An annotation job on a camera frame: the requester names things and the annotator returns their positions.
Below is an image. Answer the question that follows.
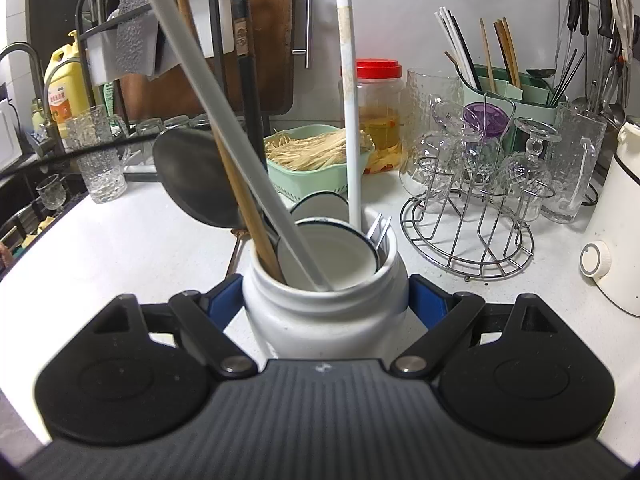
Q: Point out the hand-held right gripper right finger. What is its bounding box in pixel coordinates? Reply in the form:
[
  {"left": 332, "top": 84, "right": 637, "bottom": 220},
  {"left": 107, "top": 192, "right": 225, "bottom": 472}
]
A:
[{"left": 390, "top": 274, "right": 558, "bottom": 378}]

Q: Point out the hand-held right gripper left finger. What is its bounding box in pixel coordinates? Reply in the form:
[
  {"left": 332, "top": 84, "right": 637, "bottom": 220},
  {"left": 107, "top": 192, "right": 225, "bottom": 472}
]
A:
[{"left": 92, "top": 276, "right": 258, "bottom": 379}]

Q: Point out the wooden chopstick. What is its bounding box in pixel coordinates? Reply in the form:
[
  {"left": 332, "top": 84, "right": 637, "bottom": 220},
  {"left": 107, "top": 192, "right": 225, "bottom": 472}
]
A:
[{"left": 174, "top": 0, "right": 287, "bottom": 285}]

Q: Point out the white ceramic jar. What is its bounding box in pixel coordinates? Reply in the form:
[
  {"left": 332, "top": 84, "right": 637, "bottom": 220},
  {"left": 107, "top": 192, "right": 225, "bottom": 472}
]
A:
[{"left": 241, "top": 207, "right": 407, "bottom": 361}]

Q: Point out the dark grey ladle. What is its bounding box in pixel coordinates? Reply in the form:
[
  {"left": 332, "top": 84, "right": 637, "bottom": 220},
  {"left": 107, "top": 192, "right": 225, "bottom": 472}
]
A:
[{"left": 151, "top": 126, "right": 247, "bottom": 232}]

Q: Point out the long grey-white chopstick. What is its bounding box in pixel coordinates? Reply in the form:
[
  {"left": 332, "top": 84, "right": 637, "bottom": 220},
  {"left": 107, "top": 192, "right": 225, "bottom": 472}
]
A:
[{"left": 132, "top": 0, "right": 335, "bottom": 292}]

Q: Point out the white chopstick with beige pattern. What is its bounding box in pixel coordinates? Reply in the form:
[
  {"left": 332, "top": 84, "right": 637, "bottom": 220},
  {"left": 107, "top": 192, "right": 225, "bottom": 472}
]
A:
[{"left": 335, "top": 0, "right": 363, "bottom": 231}]

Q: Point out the black chopstick with brown band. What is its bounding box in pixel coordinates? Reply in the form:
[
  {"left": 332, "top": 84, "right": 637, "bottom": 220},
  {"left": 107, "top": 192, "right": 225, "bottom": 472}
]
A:
[{"left": 231, "top": 0, "right": 268, "bottom": 181}]

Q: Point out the row of hanging kitchen utensils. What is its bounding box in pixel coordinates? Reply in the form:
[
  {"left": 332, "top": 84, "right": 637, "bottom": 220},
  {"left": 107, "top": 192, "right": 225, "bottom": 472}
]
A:
[{"left": 550, "top": 0, "right": 638, "bottom": 126}]

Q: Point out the cut glass goblet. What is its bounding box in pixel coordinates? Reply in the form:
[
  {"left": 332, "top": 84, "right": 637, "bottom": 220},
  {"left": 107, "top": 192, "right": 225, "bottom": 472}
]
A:
[
  {"left": 462, "top": 132, "right": 506, "bottom": 193},
  {"left": 500, "top": 116, "right": 562, "bottom": 222},
  {"left": 400, "top": 101, "right": 468, "bottom": 201}
]

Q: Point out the green plastic basket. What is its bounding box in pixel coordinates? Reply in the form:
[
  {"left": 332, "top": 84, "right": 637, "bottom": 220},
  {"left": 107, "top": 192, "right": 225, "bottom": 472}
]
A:
[{"left": 263, "top": 124, "right": 377, "bottom": 200}]

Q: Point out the bundle of pale dried sticks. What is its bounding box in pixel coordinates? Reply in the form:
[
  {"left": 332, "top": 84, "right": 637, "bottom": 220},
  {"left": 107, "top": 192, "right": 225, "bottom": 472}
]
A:
[{"left": 265, "top": 129, "right": 376, "bottom": 171}]

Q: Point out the textured glass mug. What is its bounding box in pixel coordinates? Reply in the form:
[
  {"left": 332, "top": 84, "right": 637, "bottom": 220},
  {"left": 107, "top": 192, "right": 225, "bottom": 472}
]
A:
[{"left": 65, "top": 105, "right": 130, "bottom": 204}]

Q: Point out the purple lidded cup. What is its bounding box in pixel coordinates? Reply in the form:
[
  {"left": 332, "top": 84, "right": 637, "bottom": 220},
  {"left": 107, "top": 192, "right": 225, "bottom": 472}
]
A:
[{"left": 462, "top": 101, "right": 506, "bottom": 138}]

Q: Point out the tall textured glass jug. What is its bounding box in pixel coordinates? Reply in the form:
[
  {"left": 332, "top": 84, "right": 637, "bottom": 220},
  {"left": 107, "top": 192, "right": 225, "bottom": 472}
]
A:
[{"left": 542, "top": 102, "right": 608, "bottom": 225}]

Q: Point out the small glass goblet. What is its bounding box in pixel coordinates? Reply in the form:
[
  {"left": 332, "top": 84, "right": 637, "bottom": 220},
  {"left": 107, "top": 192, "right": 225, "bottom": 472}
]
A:
[{"left": 36, "top": 174, "right": 68, "bottom": 211}]

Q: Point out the textured glass pitcher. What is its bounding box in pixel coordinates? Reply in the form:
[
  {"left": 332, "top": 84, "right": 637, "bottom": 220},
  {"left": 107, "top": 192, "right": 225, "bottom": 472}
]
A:
[{"left": 402, "top": 69, "right": 466, "bottom": 161}]

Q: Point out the green cutlery holder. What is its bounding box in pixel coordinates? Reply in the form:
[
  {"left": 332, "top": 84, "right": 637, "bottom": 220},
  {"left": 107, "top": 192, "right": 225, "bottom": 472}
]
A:
[{"left": 459, "top": 62, "right": 568, "bottom": 126}]

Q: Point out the green labelled bottle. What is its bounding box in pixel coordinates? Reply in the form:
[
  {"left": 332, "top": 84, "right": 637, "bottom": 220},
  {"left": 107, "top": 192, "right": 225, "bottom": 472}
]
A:
[{"left": 99, "top": 81, "right": 120, "bottom": 128}]

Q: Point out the plastic jar with red lid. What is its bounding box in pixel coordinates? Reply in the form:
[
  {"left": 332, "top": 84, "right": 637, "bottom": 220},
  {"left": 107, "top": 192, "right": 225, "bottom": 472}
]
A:
[{"left": 341, "top": 58, "right": 405, "bottom": 171}]

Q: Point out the bunch of assorted chopsticks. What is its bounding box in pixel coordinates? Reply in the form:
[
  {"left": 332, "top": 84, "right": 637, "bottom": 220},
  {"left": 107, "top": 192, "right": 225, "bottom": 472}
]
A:
[{"left": 432, "top": 6, "right": 523, "bottom": 93}]

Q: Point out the wooden cutting board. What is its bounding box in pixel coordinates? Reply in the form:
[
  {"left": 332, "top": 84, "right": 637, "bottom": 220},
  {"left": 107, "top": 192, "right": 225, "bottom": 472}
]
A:
[{"left": 117, "top": 0, "right": 296, "bottom": 121}]

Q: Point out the white cloth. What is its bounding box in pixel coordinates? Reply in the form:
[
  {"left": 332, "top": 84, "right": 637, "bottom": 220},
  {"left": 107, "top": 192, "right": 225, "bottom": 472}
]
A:
[{"left": 85, "top": 12, "right": 166, "bottom": 86}]

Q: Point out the yellow dish soap bottle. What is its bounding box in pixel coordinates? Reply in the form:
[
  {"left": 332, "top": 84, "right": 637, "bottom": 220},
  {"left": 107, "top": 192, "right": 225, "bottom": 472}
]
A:
[{"left": 44, "top": 30, "right": 96, "bottom": 141}]

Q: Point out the white countertop appliance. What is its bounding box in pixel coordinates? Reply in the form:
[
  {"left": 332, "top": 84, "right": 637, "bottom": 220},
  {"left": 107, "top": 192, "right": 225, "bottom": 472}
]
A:
[{"left": 0, "top": 97, "right": 23, "bottom": 171}]

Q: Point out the white cutting board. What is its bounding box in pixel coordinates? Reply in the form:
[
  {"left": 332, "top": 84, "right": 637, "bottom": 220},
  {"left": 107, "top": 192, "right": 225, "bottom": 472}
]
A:
[{"left": 185, "top": 0, "right": 237, "bottom": 58}]

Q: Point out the steel kitchen faucet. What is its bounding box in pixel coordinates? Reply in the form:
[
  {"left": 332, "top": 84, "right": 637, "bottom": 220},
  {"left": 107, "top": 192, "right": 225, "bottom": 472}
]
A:
[{"left": 0, "top": 41, "right": 63, "bottom": 156}]

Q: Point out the grey textured cloth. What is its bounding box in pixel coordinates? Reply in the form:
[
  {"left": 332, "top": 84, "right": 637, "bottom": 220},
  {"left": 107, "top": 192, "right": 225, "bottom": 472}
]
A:
[{"left": 115, "top": 0, "right": 162, "bottom": 78}]

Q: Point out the wire glass rack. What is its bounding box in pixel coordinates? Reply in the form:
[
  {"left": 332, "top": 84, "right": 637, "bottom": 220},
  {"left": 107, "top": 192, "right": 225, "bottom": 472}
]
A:
[{"left": 400, "top": 95, "right": 563, "bottom": 281}]

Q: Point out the metal bar handle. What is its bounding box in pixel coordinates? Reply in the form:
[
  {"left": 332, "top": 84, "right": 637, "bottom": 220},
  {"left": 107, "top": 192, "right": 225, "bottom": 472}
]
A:
[{"left": 291, "top": 0, "right": 317, "bottom": 69}]

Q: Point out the black dish rack frame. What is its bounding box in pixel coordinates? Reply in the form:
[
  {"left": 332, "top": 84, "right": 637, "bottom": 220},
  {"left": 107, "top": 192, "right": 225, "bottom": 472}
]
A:
[{"left": 75, "top": 0, "right": 241, "bottom": 183}]

